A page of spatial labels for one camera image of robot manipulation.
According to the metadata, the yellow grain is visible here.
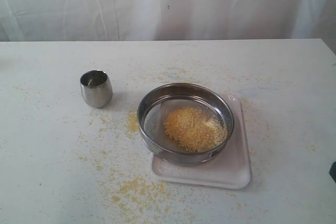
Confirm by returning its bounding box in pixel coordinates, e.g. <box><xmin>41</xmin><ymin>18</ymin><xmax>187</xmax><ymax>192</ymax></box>
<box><xmin>164</xmin><ymin>107</ymin><xmax>228</xmax><ymax>153</ymax></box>

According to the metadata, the round stainless steel sieve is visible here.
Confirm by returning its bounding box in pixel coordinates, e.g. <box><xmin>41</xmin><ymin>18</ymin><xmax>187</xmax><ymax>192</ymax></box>
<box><xmin>136</xmin><ymin>83</ymin><xmax>235</xmax><ymax>166</ymax></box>

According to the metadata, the white square plastic tray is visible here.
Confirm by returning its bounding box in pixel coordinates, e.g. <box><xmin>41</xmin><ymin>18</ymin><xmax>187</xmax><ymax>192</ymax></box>
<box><xmin>150</xmin><ymin>93</ymin><xmax>251</xmax><ymax>189</ymax></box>

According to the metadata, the stainless steel cup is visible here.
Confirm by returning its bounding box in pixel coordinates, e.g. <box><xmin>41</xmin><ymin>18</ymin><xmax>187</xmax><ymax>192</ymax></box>
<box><xmin>80</xmin><ymin>70</ymin><xmax>113</xmax><ymax>108</ymax></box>

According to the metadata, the white backdrop curtain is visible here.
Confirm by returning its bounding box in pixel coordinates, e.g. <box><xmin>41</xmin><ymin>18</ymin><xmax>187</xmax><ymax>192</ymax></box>
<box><xmin>1</xmin><ymin>0</ymin><xmax>335</xmax><ymax>41</ymax></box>

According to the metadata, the dark object at table edge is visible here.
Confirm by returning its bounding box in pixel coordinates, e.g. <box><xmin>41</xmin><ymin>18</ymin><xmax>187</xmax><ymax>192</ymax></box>
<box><xmin>329</xmin><ymin>162</ymin><xmax>336</xmax><ymax>183</ymax></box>

